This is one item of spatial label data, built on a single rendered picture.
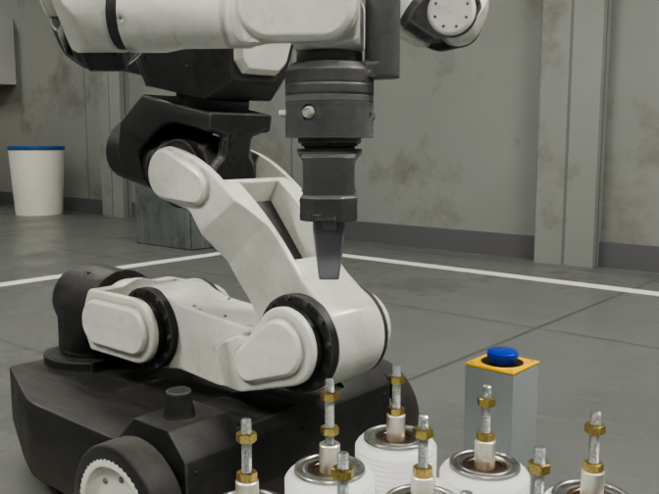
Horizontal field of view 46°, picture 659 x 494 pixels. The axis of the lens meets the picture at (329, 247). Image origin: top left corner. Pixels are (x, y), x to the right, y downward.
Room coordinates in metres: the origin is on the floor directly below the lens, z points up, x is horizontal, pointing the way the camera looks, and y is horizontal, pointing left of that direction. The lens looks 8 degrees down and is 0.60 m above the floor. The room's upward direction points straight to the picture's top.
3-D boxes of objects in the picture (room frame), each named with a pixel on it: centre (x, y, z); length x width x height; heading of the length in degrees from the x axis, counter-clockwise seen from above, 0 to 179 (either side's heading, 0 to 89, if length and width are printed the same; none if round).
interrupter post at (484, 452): (0.79, -0.17, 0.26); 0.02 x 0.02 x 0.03
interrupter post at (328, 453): (0.78, 0.00, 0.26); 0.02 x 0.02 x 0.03
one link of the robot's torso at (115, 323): (1.36, 0.31, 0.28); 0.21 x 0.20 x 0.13; 49
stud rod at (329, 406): (0.78, 0.00, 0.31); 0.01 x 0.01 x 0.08
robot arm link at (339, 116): (0.78, 0.00, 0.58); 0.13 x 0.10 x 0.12; 179
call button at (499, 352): (0.96, -0.22, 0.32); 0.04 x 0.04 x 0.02
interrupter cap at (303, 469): (0.78, 0.00, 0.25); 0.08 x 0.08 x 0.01
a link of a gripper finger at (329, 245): (0.75, 0.00, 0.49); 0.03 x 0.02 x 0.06; 89
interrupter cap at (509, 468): (0.79, -0.17, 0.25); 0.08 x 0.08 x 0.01
